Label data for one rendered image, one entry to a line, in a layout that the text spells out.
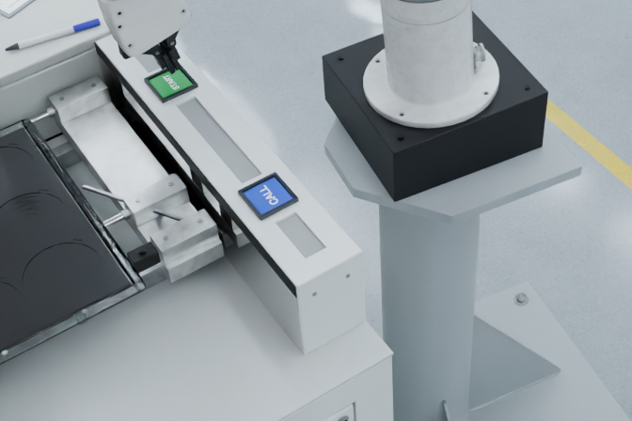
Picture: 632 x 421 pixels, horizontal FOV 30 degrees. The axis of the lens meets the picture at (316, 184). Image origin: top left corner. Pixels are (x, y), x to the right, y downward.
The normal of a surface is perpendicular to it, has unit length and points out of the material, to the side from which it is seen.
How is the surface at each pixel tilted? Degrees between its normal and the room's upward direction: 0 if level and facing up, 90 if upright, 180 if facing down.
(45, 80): 90
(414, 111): 4
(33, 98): 90
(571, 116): 0
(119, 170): 0
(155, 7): 90
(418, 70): 90
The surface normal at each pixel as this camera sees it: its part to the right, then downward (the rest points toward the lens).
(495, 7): -0.06, -0.68
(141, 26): 0.54, 0.60
